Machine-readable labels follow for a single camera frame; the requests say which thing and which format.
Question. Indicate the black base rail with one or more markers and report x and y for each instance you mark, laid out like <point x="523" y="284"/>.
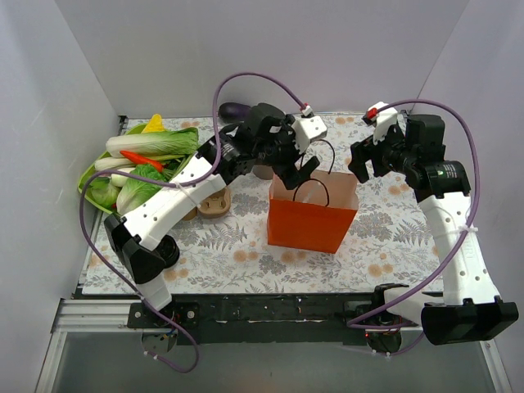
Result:
<point x="268" y="318"/>

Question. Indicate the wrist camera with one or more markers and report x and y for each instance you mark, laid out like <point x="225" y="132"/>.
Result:
<point x="308" y="128"/>
<point x="381" y="121"/>

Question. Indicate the orange paper bag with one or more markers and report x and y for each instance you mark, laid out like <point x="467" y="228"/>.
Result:
<point x="314" y="216"/>

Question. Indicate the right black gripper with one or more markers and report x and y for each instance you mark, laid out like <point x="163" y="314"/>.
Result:
<point x="369" y="150"/>

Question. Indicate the floral table mat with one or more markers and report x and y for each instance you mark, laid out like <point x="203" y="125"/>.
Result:
<point x="388" y="241"/>

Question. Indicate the green lettuce leaf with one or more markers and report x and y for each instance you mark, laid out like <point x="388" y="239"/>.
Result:
<point x="135" y="193"/>

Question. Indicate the stack of paper cups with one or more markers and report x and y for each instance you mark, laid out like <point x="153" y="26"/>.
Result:
<point x="190" y="215"/>

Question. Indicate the yellow corn cob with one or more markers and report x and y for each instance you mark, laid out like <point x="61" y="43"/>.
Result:
<point x="154" y="125"/>

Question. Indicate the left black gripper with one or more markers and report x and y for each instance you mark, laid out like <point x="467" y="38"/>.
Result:
<point x="287" y="160"/>

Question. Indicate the white radish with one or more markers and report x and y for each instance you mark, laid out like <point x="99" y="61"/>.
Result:
<point x="112" y="163"/>

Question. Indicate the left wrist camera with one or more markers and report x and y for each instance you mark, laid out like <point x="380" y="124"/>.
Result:
<point x="308" y="128"/>

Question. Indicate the napa cabbage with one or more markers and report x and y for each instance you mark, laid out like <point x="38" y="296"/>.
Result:
<point x="178" y="142"/>

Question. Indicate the purple eggplant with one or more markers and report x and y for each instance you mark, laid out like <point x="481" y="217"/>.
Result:
<point x="233" y="112"/>

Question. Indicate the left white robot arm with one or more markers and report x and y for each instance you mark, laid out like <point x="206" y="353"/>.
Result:
<point x="266" y="136"/>

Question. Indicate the red chili pepper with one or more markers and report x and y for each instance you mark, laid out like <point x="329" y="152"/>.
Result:
<point x="137" y="159"/>

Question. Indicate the green vegetable tray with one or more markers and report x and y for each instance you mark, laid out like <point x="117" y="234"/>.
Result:
<point x="103" y="187"/>

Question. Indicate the aluminium frame rail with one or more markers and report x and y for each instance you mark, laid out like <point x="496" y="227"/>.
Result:
<point x="109" y="315"/>

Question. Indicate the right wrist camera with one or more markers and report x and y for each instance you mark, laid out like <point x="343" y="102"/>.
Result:
<point x="381" y="121"/>

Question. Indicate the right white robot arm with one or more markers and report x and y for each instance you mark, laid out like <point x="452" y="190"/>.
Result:
<point x="470" y="308"/>

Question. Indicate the grey straw holder cup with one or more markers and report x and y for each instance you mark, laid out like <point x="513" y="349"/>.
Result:
<point x="263" y="172"/>

